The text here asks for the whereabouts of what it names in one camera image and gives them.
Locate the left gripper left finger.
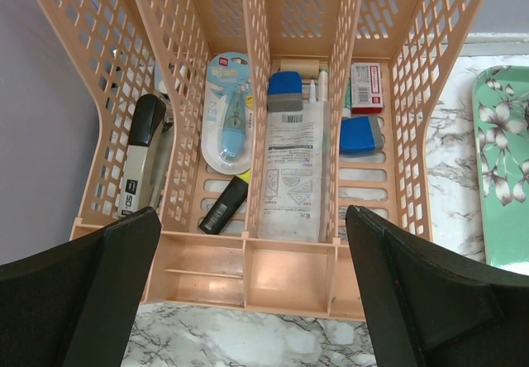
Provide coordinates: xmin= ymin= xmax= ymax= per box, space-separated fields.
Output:
xmin=1 ymin=207 xmax=161 ymax=366

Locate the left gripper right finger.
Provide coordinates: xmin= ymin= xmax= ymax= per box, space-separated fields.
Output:
xmin=346 ymin=205 xmax=528 ymax=366

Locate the green floral tray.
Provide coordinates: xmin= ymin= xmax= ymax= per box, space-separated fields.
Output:
xmin=472 ymin=65 xmax=528 ymax=275

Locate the peach plastic file organizer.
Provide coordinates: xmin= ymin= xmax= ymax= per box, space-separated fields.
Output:
xmin=37 ymin=0 xmax=483 ymax=320

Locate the black white tool in organizer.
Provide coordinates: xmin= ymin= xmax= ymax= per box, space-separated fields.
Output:
xmin=117 ymin=93 xmax=174 ymax=217

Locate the blue tape dispenser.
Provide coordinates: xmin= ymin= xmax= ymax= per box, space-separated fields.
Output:
xmin=339 ymin=115 xmax=384 ymax=156

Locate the clear ruler set packet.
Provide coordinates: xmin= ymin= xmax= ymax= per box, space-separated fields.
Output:
xmin=257 ymin=101 xmax=326 ymax=243

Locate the white blue pack in organizer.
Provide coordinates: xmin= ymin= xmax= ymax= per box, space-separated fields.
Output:
xmin=201 ymin=52 xmax=255 ymax=175

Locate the red white staples box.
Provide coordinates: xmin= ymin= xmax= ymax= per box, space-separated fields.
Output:
xmin=350 ymin=62 xmax=384 ymax=115

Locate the white green glue stick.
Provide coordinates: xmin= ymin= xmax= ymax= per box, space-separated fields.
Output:
xmin=317 ymin=67 xmax=329 ymax=102

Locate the blue eraser box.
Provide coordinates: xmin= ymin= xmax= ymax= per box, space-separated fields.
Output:
xmin=267 ymin=71 xmax=303 ymax=112

